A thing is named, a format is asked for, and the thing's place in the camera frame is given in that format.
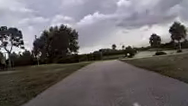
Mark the low dark bush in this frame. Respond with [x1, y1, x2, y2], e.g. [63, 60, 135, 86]
[154, 49, 168, 57]

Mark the small round tree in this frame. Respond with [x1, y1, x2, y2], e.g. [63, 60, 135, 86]
[147, 32, 163, 49]

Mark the slim round-crowned tree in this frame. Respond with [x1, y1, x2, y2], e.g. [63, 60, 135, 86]
[167, 19, 188, 52]

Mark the distant tree line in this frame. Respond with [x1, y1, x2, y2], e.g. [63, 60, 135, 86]
[97, 35, 188, 58]

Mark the large dark tree clump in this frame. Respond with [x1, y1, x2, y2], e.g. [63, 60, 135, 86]
[29, 22, 83, 66]

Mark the tall spreading tree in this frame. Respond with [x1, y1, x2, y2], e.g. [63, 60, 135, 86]
[0, 23, 28, 70]

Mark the grey asphalt path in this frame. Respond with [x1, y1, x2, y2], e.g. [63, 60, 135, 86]
[0, 51, 188, 106]

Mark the pale paved area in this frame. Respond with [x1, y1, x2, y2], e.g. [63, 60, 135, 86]
[128, 46, 188, 60]

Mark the dark hedge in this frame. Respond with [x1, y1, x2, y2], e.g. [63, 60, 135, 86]
[54, 50, 105, 66]

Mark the grass field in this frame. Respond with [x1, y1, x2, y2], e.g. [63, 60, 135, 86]
[0, 58, 98, 106]

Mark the grass verge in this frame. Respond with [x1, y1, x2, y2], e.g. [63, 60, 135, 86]
[120, 51, 188, 99]

